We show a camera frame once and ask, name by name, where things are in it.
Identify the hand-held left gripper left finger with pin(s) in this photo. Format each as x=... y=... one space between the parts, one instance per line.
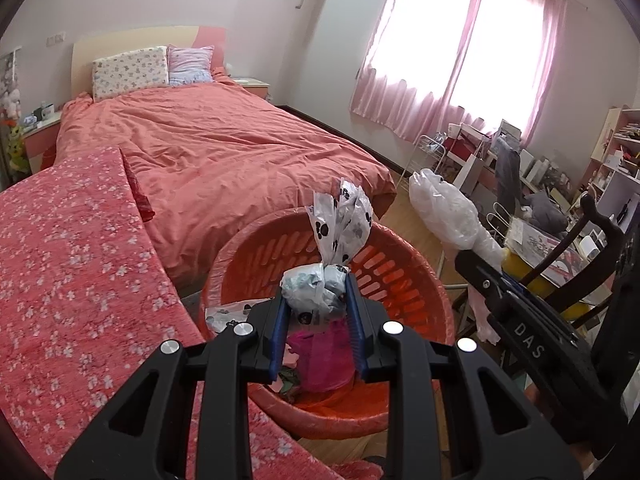
x=277 y=335

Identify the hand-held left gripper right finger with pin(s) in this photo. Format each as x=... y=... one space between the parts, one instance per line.
x=355 y=330

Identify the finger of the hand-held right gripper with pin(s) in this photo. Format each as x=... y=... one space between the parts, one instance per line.
x=480 y=270

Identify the magenta purple plastic bag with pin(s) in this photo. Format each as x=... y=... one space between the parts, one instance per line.
x=322 y=355

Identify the green plastic bag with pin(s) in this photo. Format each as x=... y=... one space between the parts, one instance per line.
x=290 y=380

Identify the white paw print plastic bag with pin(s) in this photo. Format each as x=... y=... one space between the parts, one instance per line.
x=312 y=287

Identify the orange plastic laundry basket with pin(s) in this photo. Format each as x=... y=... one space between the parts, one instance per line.
x=415 y=300

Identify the clear white plastic bag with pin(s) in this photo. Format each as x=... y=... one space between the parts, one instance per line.
x=445 y=210

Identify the yellow plastic basin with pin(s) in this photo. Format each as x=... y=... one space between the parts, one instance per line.
x=520 y=267

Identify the plastic wrapped magazines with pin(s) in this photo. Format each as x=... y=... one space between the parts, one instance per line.
x=540 y=242

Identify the grey cloth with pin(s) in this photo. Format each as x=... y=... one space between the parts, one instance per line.
x=545 y=210

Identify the white shelf cart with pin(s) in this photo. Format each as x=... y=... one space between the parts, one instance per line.
x=467 y=155

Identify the dark wooden chair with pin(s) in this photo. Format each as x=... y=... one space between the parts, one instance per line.
x=597 y=215

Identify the pink white bookshelf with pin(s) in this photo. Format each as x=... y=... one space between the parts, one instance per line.
x=615 y=160

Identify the bed with salmon duvet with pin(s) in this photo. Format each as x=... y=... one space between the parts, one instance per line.
x=225 y=150

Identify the pink sheer curtain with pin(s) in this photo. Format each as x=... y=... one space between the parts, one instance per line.
x=390 y=75
x=545 y=70

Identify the red floral blanket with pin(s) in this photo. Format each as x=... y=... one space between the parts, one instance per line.
x=75 y=270

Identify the pink blue striped pillow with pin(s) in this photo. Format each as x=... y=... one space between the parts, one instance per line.
x=190 y=65

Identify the white floral pillow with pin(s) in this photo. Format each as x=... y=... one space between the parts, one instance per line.
x=130 y=72

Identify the pink white nightstand with mugs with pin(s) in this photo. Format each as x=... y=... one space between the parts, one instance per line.
x=42 y=137

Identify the yellow green plush toy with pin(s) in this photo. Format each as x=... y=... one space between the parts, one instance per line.
x=17 y=147

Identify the white mug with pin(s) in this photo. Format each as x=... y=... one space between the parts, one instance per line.
x=49 y=110

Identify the black mug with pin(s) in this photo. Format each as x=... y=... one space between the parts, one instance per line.
x=38 y=113

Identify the beige pink bed headboard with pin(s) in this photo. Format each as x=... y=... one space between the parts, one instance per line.
x=125 y=40

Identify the hanging plush toys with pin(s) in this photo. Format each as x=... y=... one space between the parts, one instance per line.
x=10 y=90

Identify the white wall socket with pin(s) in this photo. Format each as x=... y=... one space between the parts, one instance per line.
x=56 y=38

